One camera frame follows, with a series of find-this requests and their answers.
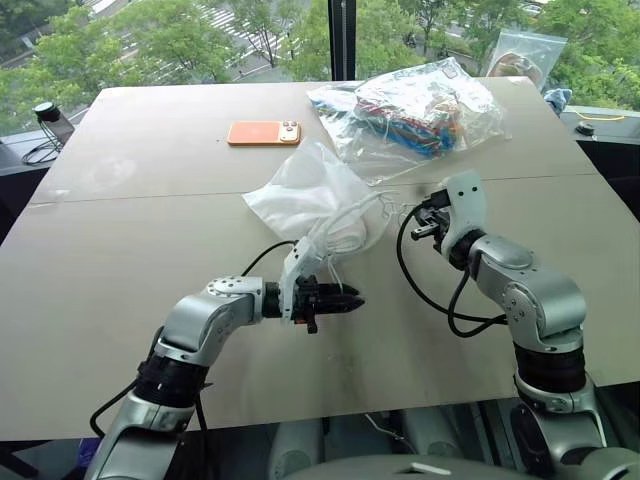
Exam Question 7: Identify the white drawstring pouch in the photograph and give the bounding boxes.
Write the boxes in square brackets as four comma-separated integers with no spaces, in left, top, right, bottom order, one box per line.
[241,140,404,297]

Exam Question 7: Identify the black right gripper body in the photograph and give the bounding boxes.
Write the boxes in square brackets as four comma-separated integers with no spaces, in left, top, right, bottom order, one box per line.
[410,187,452,249]

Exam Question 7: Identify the clear zip bag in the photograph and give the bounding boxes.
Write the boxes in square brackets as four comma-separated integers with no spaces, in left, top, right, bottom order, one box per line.
[485,27,569,95]

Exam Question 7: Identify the grey rounded robot body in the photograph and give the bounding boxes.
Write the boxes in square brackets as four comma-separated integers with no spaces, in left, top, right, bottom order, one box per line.
[283,451,640,480]

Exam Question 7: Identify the clear bag of colourful items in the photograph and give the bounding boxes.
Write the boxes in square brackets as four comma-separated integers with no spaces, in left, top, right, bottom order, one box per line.
[305,55,504,184]

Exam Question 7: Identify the orange smartphone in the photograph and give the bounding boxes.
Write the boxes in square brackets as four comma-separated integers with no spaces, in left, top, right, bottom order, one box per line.
[226,119,303,148]

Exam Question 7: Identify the dark window frame post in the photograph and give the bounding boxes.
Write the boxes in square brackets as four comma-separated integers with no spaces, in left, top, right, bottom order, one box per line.
[326,0,358,82]

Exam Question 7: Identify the black device on windowsill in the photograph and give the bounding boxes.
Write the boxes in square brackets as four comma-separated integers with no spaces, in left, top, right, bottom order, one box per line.
[31,101,77,145]

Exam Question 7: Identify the yellow cable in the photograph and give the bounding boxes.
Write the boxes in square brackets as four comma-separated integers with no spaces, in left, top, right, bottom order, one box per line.
[566,111,627,123]

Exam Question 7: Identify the thin white wire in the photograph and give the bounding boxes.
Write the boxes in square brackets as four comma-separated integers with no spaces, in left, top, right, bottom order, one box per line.
[363,411,407,442]

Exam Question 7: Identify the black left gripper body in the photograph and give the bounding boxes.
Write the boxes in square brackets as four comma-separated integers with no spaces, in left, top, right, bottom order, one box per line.
[294,274,324,336]

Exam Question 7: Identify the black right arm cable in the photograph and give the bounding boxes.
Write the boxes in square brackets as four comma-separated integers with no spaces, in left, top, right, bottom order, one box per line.
[396,201,509,337]

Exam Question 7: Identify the thin black looped cable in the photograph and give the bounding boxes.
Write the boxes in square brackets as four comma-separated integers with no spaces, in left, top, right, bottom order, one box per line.
[21,122,62,166]

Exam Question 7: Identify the blue cloth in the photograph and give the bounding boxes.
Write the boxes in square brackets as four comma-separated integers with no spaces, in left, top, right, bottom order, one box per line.
[543,87,573,115]

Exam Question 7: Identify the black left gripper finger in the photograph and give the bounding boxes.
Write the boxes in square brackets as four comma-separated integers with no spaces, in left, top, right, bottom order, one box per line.
[319,282,360,298]
[319,295,367,314]

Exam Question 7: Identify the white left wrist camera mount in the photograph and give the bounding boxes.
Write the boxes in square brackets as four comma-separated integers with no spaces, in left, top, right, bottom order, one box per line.
[278,238,320,329]

